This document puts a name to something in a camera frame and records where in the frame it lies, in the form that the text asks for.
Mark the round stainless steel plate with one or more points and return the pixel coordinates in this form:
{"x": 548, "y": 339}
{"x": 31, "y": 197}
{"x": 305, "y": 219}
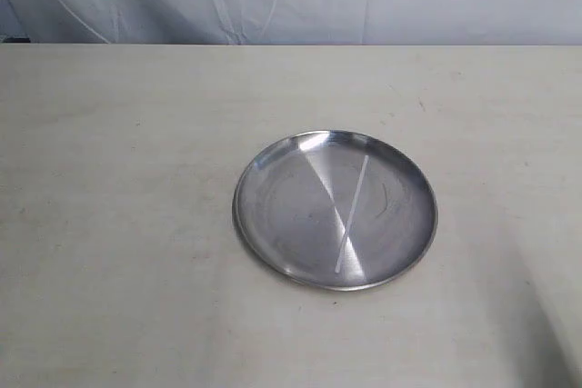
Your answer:
{"x": 292, "y": 201}

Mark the translucent white plastic straw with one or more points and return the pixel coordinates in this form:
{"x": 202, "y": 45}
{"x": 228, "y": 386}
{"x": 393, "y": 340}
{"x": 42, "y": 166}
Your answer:
{"x": 350, "y": 219}

